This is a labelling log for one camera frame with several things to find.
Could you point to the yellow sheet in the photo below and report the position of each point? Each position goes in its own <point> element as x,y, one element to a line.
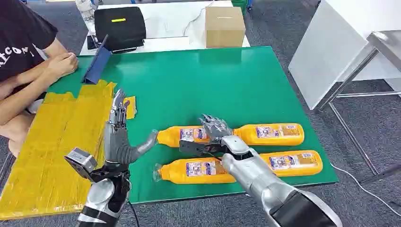
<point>53,141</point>

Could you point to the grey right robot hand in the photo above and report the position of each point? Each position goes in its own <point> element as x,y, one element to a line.
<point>216,127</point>

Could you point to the white table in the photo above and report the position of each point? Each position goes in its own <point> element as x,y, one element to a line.
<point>169,25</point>

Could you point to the person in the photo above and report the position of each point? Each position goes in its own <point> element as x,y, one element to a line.
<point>18,40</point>

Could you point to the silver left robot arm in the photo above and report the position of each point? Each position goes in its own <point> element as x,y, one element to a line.
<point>101,197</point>

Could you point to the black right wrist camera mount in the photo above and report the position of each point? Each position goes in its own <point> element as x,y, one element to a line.
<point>194,148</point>

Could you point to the blue folder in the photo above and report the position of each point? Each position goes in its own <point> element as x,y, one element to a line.
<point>97,64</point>

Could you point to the orange drink bottle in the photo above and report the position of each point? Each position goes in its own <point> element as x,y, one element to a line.
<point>174,136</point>
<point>194,170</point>
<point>275,134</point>
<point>297,163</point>

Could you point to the black phone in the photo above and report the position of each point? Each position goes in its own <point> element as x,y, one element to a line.
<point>92,42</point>

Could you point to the person's hand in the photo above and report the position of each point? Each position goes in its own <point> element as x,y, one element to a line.
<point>64,64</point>

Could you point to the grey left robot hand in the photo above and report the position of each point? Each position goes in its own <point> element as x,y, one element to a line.
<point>117,144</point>

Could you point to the black bag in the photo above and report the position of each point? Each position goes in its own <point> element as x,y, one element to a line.
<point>120,28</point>

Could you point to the green table mat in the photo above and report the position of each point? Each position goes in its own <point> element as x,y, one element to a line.
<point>200,84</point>

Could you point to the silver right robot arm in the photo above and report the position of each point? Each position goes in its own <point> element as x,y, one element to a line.
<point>266,185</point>

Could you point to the white plastic bag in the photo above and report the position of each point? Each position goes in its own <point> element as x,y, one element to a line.
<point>86,14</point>

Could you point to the yellow tape piece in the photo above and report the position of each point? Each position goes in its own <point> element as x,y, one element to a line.
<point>131,108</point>

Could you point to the steel bench frame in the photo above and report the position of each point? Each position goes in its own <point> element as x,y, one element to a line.
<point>351,78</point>

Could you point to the cardboard box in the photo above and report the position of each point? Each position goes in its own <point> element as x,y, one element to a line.
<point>225,28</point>

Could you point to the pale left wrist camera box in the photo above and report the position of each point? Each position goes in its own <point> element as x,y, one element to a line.
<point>82,163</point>

